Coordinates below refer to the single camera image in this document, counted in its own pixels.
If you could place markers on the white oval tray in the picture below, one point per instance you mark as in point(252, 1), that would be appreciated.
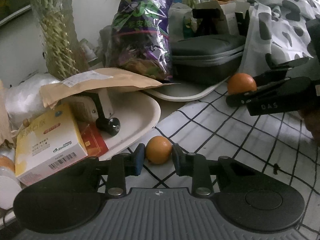
point(182, 92)
point(137, 113)

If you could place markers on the brown paper envelope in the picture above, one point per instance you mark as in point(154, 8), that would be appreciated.
point(119, 79)

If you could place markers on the black white checked cloth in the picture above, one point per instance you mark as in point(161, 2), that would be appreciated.
point(279, 145)

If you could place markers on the purple snack bag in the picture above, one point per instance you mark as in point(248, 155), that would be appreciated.
point(139, 39)

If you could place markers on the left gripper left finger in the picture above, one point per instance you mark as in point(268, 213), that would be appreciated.
point(119, 167)

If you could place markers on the black zip case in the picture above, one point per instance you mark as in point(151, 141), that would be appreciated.
point(206, 60)

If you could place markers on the white oval tray left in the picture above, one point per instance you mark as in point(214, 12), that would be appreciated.
point(137, 113)

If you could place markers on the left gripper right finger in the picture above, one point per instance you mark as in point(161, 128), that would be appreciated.
point(198, 168)

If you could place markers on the red flat box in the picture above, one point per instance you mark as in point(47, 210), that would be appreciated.
point(94, 142)

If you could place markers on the large orange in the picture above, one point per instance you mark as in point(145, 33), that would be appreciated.
point(241, 83)

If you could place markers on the right human hand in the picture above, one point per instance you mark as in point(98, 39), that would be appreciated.
point(311, 120)

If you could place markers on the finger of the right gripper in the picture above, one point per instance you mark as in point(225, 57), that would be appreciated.
point(237, 100)
point(278, 72)

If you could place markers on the white oval tray right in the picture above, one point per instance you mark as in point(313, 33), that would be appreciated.
point(182, 92)

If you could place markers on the glass vase with bamboo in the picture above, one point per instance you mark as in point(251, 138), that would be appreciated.
point(62, 50)

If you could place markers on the black round knob tool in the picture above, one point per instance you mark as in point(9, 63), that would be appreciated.
point(105, 122)

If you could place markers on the black small box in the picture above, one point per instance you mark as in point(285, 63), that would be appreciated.
point(209, 21)

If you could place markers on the white pill bottle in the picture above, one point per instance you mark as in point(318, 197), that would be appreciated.
point(9, 185)

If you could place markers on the small orange tangerine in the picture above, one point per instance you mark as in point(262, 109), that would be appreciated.
point(158, 150)

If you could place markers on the white plastic bag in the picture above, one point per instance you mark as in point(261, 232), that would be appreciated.
point(24, 101)

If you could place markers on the cow pattern cloth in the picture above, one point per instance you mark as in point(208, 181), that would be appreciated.
point(277, 33)

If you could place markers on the yellow white medicine box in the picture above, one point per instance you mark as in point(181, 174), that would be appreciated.
point(49, 144)

